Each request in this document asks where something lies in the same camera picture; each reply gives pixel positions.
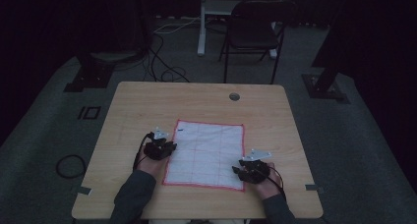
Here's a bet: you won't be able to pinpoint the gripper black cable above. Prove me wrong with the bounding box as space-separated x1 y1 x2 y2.
132 131 155 171
254 165 287 198

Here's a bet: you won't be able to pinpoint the black stand with square base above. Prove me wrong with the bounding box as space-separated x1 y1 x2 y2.
63 50 116 93
301 0 351 104

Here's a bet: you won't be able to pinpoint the white floor cable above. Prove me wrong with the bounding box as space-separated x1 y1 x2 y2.
152 17 202 35

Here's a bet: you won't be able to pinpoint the person's left hand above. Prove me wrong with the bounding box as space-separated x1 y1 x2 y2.
135 150 169 178

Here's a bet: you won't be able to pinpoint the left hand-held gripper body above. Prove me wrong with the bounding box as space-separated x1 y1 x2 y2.
143 127 175 161

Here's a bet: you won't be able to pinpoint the white cloth with pink grid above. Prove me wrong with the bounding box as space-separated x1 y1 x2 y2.
162 119 247 193

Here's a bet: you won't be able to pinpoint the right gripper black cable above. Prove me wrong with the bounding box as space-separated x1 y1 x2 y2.
254 165 287 198

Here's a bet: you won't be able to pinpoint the black cable loop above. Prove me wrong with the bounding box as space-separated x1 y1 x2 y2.
55 153 89 180

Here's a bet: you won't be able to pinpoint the black folding chair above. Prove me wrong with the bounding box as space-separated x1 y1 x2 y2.
218 0 298 85

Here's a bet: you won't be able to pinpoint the person's right hand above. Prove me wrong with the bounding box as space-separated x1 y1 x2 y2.
255 162 285 200

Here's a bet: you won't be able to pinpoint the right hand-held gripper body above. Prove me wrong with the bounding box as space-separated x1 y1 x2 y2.
236 147 273 186

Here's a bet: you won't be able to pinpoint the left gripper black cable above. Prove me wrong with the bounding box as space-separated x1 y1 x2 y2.
132 131 155 171

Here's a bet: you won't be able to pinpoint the black floor cables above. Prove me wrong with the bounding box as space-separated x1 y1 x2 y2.
143 17 192 84

